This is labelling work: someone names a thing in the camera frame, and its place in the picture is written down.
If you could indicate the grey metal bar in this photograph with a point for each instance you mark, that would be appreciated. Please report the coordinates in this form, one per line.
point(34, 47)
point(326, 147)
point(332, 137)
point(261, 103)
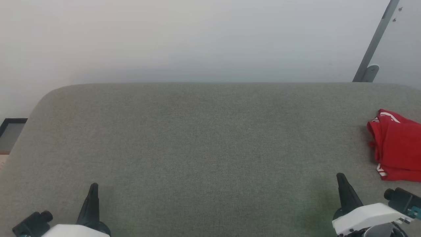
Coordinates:
point(375, 39)

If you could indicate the black framed panel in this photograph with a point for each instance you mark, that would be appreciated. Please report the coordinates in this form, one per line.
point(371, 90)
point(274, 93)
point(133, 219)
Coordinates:
point(10, 138)

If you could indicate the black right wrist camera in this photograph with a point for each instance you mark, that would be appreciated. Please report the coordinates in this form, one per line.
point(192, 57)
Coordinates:
point(401, 199)

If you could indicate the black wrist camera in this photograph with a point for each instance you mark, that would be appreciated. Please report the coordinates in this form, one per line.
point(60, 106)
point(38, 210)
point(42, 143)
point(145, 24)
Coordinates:
point(401, 199)
point(33, 224)

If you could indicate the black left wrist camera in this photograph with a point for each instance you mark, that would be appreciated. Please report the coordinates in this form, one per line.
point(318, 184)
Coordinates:
point(33, 224)

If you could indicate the red and white jersey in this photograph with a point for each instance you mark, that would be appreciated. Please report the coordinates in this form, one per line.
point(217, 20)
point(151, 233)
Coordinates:
point(398, 148)

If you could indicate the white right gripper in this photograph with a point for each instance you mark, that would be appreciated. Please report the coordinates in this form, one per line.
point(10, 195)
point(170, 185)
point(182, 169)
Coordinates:
point(368, 215)

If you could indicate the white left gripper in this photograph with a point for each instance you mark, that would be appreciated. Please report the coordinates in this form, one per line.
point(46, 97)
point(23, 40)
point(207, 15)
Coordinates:
point(75, 231)

